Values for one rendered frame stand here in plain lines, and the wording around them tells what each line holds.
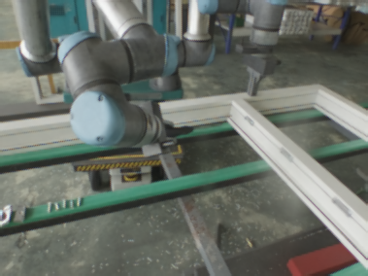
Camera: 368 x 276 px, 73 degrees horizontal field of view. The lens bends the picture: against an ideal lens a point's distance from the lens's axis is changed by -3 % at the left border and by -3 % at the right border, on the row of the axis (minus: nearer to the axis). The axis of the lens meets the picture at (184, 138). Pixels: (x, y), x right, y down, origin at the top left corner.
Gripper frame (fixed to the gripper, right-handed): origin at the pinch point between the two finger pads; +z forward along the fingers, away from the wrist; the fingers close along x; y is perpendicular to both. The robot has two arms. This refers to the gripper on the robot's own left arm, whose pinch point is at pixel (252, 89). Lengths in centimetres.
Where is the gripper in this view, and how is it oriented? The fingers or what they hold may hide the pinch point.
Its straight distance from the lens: 100.4
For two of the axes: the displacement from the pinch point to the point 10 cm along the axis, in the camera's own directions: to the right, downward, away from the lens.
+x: -3.5, -5.5, 7.5
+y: 9.3, -1.6, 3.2
